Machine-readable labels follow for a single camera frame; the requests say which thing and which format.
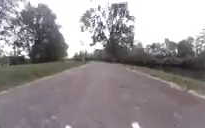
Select grey asphalt road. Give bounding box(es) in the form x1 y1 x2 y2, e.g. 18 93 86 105
0 60 205 128

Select tall lone tree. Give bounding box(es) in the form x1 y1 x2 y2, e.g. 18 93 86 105
79 2 137 62

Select group of dark trees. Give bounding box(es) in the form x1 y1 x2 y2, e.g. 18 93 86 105
0 0 70 67

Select row of bushes and trees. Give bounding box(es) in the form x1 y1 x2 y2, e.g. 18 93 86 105
71 28 205 69

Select grass strip beside water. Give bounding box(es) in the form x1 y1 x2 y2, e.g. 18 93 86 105
119 63 205 100

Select grass verge with trees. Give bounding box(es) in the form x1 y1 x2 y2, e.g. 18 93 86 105
0 59 88 97

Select dark water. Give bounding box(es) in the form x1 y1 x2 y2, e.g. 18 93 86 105
153 65 205 84

